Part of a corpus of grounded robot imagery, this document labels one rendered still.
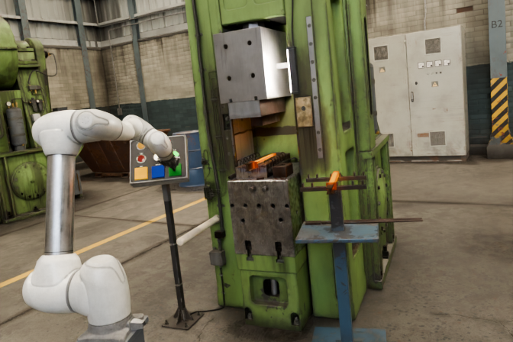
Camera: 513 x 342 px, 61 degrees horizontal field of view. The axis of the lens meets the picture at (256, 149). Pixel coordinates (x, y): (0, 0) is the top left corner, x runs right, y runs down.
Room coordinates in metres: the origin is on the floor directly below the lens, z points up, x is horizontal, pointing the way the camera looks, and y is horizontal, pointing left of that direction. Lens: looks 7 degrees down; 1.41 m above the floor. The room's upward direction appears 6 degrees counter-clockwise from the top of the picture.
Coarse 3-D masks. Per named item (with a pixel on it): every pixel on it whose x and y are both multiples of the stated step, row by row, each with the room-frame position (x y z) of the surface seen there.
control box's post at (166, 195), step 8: (168, 184) 2.68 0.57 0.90; (168, 192) 2.67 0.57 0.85; (168, 200) 2.67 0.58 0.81; (168, 208) 2.67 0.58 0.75; (168, 216) 2.67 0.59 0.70; (168, 224) 2.67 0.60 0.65; (168, 232) 2.68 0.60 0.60; (176, 248) 2.68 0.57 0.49; (176, 256) 2.67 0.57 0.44; (176, 264) 2.67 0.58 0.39; (176, 272) 2.67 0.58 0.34; (176, 280) 2.67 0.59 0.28; (176, 288) 2.67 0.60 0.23; (176, 296) 2.68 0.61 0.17; (184, 304) 2.69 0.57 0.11
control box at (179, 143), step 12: (132, 144) 2.65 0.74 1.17; (180, 144) 2.64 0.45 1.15; (132, 156) 2.61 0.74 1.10; (144, 156) 2.61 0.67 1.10; (180, 156) 2.60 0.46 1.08; (132, 168) 2.58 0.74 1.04; (168, 168) 2.57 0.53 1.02; (132, 180) 2.54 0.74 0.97; (144, 180) 2.54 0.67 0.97; (156, 180) 2.53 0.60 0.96; (168, 180) 2.55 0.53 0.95; (180, 180) 2.57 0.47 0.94
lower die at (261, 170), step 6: (288, 156) 2.84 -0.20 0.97; (270, 162) 2.57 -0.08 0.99; (276, 162) 2.65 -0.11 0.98; (240, 168) 2.56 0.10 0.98; (246, 168) 2.55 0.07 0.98; (258, 168) 2.51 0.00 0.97; (264, 168) 2.50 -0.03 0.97; (240, 174) 2.56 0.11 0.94; (246, 174) 2.55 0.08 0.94; (252, 174) 2.53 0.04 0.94; (258, 174) 2.52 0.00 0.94; (264, 174) 2.50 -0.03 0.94; (270, 174) 2.54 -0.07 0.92
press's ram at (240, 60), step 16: (224, 32) 2.56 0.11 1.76; (240, 32) 2.52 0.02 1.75; (256, 32) 2.48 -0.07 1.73; (272, 32) 2.63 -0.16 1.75; (224, 48) 2.58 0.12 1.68; (240, 48) 2.53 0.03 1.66; (256, 48) 2.49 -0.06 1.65; (272, 48) 2.61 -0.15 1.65; (224, 64) 2.57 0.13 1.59; (240, 64) 2.53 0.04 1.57; (256, 64) 2.49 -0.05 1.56; (272, 64) 2.59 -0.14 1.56; (288, 64) 2.62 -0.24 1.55; (224, 80) 2.58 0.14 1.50; (240, 80) 2.53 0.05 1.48; (256, 80) 2.49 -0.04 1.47; (272, 80) 2.56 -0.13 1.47; (288, 80) 2.82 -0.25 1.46; (224, 96) 2.58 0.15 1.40; (240, 96) 2.54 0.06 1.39; (256, 96) 2.54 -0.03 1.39; (272, 96) 2.54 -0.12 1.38
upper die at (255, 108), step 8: (232, 104) 2.56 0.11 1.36; (240, 104) 2.54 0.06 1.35; (248, 104) 2.52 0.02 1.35; (256, 104) 2.50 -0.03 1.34; (264, 104) 2.56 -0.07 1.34; (272, 104) 2.67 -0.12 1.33; (280, 104) 2.80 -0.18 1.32; (232, 112) 2.57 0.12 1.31; (240, 112) 2.54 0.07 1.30; (248, 112) 2.52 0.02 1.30; (256, 112) 2.50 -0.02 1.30; (264, 112) 2.54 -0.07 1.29; (272, 112) 2.65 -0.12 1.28
